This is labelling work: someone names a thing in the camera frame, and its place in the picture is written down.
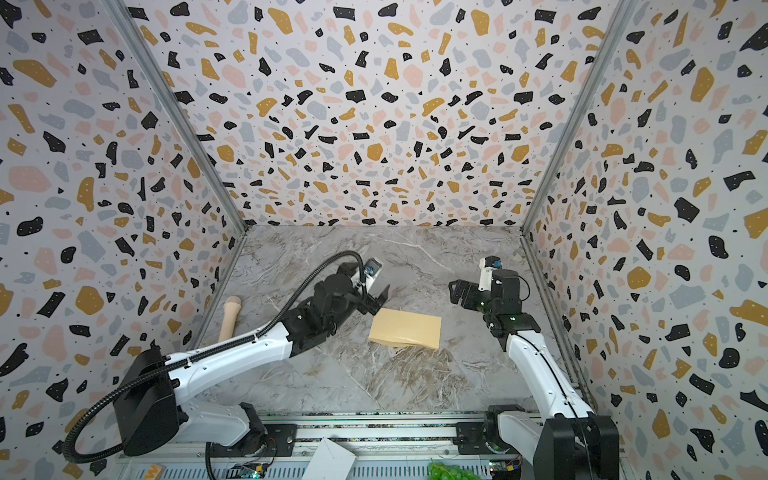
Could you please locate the aluminium corner post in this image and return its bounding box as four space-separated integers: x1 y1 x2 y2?
521 0 637 237
103 1 247 236

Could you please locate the right circuit board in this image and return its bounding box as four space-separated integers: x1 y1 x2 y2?
489 459 522 480

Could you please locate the left aluminium corner post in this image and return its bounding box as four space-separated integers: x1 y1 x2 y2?
103 1 247 236

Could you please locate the white paper sheet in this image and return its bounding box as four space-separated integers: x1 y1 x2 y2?
302 438 357 480

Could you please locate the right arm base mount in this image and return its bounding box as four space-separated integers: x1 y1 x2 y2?
453 412 543 458

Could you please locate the green plastic object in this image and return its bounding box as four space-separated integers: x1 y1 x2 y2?
427 462 480 480

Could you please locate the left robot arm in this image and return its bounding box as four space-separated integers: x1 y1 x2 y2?
114 273 389 457

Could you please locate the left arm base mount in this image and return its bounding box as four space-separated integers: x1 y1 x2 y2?
210 424 298 458

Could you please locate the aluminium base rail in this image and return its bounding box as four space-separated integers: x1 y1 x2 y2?
114 407 535 479

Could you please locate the right aluminium corner post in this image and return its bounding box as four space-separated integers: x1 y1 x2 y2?
521 0 637 237

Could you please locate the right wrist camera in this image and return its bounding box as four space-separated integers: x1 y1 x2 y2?
478 255 502 291

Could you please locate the black corrugated cable conduit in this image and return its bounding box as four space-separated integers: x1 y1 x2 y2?
62 250 367 464

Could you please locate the wooden roller pin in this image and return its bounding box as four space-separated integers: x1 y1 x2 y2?
217 296 242 343

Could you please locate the small circuit board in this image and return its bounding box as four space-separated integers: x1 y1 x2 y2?
225 462 269 479

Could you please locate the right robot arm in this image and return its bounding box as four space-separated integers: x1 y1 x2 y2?
448 264 620 479

